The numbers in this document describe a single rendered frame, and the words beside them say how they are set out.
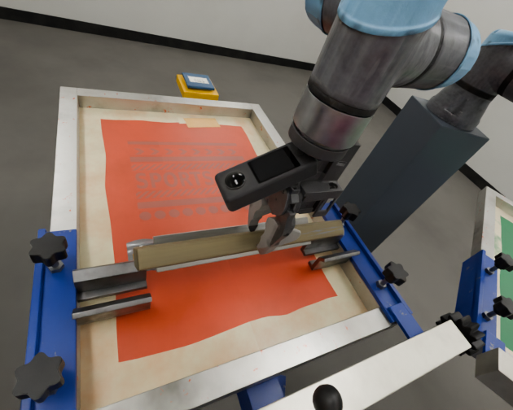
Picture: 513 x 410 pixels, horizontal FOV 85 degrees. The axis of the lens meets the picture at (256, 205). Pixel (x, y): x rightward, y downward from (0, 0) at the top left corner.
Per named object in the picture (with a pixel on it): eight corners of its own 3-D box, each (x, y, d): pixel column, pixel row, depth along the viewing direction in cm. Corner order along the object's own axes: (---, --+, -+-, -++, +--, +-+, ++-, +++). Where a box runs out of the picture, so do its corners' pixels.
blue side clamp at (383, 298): (306, 219, 74) (318, 201, 69) (321, 217, 76) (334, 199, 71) (374, 333, 57) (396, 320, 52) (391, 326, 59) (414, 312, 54)
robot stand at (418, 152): (305, 281, 176) (455, 107, 93) (312, 309, 163) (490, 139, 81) (278, 279, 171) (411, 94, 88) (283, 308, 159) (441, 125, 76)
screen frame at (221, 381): (63, 99, 76) (59, 85, 73) (255, 113, 102) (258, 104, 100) (41, 475, 31) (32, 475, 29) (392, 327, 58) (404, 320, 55)
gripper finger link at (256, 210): (275, 228, 49) (300, 200, 42) (245, 233, 46) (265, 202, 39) (269, 214, 51) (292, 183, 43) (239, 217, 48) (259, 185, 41)
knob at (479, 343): (418, 327, 56) (446, 312, 51) (435, 319, 59) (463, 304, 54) (445, 366, 52) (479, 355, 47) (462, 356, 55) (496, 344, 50)
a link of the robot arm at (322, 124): (331, 115, 25) (291, 71, 30) (309, 155, 28) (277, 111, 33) (388, 120, 28) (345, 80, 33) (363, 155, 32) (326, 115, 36)
